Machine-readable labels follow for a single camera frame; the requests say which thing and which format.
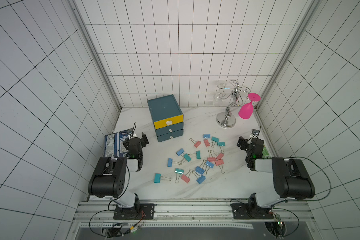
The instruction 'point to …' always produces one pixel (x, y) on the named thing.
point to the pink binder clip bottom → (185, 178)
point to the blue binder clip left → (171, 162)
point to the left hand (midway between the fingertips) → (135, 137)
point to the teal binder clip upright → (198, 154)
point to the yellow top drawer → (167, 122)
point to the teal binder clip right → (221, 144)
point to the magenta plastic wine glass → (246, 110)
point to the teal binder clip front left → (158, 178)
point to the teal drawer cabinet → (167, 117)
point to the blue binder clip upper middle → (180, 152)
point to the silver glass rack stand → (224, 119)
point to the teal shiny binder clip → (179, 170)
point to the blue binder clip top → (206, 136)
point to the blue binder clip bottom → (201, 179)
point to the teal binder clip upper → (214, 139)
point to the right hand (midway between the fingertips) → (243, 135)
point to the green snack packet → (265, 154)
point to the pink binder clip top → (196, 143)
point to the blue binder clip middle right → (209, 164)
